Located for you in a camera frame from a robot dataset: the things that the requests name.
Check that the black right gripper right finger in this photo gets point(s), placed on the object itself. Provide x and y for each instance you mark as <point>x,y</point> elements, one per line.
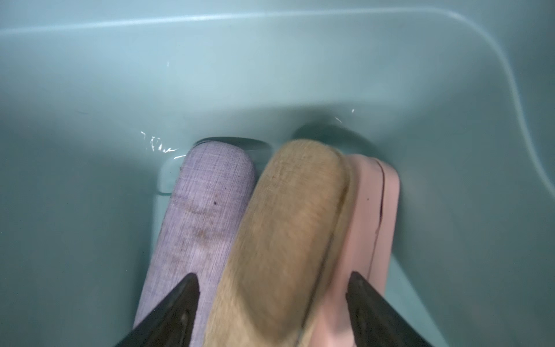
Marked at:
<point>374,321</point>

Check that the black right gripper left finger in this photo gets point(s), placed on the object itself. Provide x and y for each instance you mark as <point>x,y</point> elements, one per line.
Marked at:
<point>171,322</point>

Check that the small pink hard glasses case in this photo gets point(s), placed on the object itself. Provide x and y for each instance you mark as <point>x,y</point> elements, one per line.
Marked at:
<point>367,248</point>

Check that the lilac fabric glasses case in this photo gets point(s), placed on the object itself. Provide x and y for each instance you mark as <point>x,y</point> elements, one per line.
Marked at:
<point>210,197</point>

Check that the tan fabric glasses case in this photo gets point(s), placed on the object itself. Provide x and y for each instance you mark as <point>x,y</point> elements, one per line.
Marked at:
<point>286,249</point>

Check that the teal plastic storage box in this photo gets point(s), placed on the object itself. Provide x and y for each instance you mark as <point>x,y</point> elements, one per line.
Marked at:
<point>101,101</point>

